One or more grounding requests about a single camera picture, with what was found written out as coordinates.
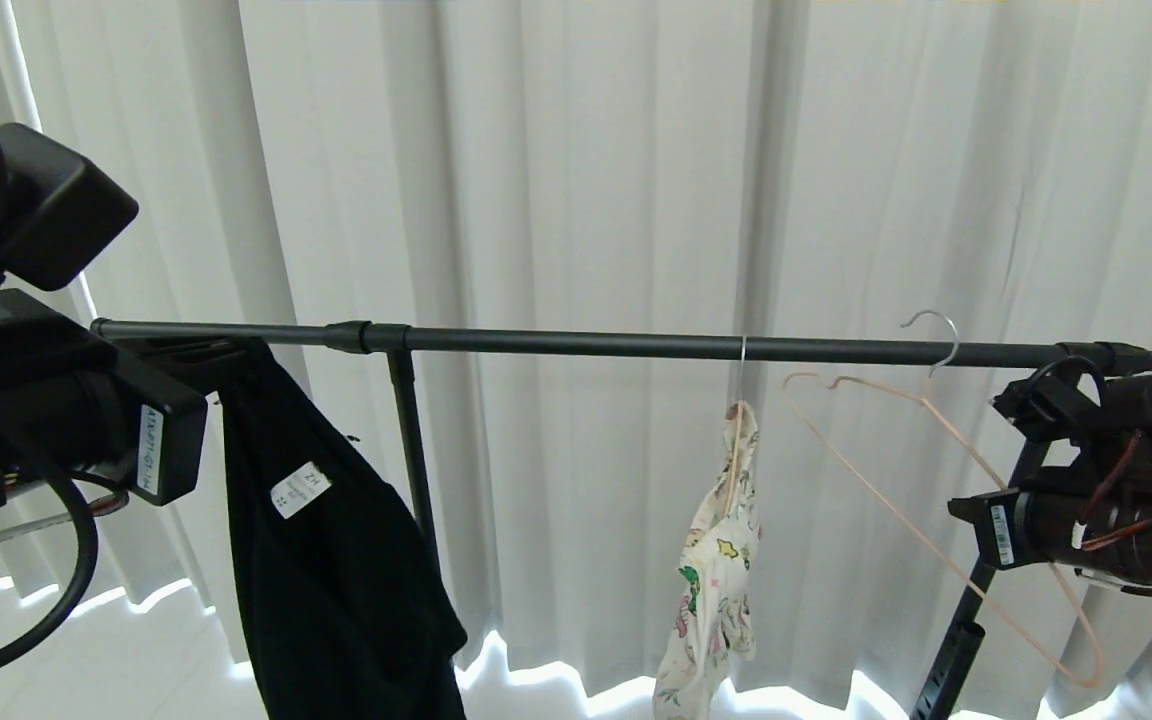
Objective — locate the black garment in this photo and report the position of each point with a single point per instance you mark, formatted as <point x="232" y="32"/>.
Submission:
<point x="336" y="600"/>

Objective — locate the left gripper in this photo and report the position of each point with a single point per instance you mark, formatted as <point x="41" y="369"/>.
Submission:
<point x="171" y="445"/>

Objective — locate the cream printed garment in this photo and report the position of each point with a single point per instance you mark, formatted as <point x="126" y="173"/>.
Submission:
<point x="711" y="600"/>

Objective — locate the black clothes rack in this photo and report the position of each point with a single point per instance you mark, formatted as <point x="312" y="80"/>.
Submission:
<point x="586" y="343"/>

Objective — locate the white curtain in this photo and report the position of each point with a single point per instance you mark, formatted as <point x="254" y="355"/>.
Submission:
<point x="586" y="150"/>

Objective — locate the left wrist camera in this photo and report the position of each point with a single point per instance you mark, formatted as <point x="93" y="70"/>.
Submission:
<point x="46" y="210"/>

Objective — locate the pink clothes hanger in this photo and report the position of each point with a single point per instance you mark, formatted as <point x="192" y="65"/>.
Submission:
<point x="936" y="420"/>
<point x="742" y="370"/>

